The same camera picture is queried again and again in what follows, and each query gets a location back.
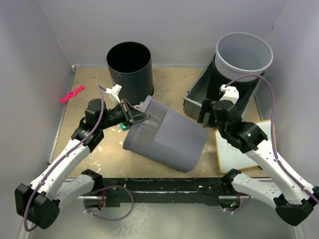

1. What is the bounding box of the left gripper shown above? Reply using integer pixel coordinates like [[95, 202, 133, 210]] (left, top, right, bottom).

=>
[[99, 99, 150, 130]]

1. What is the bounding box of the grey ribbed laundry basket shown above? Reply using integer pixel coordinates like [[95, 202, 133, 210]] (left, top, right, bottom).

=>
[[123, 96, 208, 173]]

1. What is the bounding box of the dark blue cylindrical bin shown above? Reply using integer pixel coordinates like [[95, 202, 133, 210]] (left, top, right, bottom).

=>
[[106, 42, 154, 105]]

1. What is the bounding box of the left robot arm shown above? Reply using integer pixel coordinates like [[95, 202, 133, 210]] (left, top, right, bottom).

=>
[[14, 99, 149, 232]]

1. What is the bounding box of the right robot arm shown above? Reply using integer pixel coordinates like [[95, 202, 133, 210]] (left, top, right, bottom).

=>
[[210, 100, 319, 226]]

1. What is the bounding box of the green small box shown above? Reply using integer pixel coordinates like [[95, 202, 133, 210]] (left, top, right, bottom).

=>
[[120, 123, 130, 130]]

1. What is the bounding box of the grey rectangular plastic crate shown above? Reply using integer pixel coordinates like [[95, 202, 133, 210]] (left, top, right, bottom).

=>
[[183, 58, 259, 127]]

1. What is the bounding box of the light grey plastic bucket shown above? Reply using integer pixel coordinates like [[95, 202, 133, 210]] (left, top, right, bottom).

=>
[[214, 32, 274, 80]]

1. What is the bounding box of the pink plastic clip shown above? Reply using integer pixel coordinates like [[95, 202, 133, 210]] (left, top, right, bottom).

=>
[[60, 85, 85, 104]]

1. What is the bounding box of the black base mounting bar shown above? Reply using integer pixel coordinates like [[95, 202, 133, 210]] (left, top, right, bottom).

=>
[[82, 177, 250, 208]]

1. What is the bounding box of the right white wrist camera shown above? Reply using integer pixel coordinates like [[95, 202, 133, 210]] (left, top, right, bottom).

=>
[[220, 85, 239, 104]]

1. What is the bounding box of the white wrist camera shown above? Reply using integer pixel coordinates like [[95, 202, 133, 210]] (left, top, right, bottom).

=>
[[220, 85, 239, 104], [105, 84, 122, 104]]

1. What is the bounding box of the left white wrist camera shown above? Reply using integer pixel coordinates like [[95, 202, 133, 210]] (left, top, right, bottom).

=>
[[105, 84, 122, 104]]

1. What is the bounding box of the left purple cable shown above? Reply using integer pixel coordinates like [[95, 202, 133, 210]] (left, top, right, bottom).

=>
[[22, 84, 110, 232]]

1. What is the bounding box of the small whiteboard with yellow frame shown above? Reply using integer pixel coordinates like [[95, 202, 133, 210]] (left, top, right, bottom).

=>
[[214, 130, 260, 174]]

